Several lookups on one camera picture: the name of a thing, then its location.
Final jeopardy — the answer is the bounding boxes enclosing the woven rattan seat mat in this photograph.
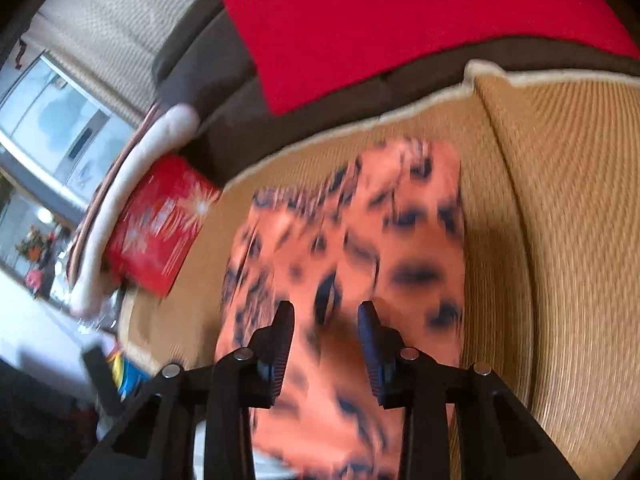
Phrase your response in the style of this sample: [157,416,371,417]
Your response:
[119,62,639,479]

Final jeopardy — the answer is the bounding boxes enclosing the maroon floral plush pad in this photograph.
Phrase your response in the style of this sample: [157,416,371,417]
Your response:
[66,102,160,287]

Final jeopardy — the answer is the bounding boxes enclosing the beige dotted curtain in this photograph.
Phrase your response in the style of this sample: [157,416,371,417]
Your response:
[23,0,194,126]

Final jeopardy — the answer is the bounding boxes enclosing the red knitted blanket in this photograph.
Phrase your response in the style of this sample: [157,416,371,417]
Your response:
[222,0,639,114]

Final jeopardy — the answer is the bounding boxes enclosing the glass display cabinet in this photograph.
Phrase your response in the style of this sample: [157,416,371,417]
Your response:
[1,176,70,310]

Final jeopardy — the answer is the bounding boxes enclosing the white quilted cushion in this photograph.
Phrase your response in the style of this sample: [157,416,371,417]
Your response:
[68,103,202,317]

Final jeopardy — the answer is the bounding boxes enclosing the silver refrigerator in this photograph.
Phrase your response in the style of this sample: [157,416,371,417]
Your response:
[0,54,134,226]

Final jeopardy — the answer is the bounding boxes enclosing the red snack gift box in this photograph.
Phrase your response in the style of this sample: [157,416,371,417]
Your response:
[104,154,220,297]

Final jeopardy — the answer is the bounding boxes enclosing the dark brown leather sofa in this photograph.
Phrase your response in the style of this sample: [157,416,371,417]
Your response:
[152,0,639,184]

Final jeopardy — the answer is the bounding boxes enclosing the orange floral blouse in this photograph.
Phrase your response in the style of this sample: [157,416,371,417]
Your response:
[216,139,465,479]

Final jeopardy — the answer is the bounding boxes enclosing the blue yellow plastic container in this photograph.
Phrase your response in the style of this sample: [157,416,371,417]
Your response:
[106,350,150,401]

